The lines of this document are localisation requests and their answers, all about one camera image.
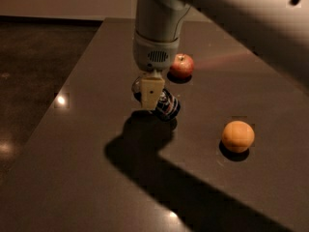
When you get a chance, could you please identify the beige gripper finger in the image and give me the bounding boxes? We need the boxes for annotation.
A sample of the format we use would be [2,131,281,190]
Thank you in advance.
[140,70,165,110]

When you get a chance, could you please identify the dark blue pepsi can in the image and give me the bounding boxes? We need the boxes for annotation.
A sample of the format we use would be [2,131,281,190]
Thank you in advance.
[131,77,181,122]

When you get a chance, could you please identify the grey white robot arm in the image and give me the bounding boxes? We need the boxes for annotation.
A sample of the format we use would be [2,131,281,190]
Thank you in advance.
[133,0,309,110]

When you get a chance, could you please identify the red apple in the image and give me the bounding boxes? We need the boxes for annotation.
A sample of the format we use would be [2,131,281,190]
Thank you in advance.
[169,53,194,79]

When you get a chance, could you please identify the orange fruit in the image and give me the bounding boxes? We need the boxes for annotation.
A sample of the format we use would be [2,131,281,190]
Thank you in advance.
[221,121,255,154]

